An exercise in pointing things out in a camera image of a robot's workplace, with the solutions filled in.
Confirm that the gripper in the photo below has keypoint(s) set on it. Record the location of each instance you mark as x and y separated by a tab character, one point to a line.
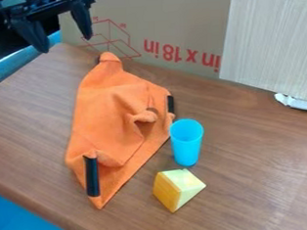
32	8

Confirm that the orange cloth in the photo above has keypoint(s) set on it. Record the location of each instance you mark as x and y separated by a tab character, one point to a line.
117	122

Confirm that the cardboard box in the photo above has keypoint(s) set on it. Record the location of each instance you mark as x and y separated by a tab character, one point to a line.
172	24

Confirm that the blue cup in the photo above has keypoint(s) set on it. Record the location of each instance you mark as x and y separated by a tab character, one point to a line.
186	141

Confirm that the yellow block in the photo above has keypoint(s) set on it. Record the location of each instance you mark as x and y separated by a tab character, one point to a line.
179	189

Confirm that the white board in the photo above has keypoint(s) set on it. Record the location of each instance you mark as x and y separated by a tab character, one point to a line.
271	44

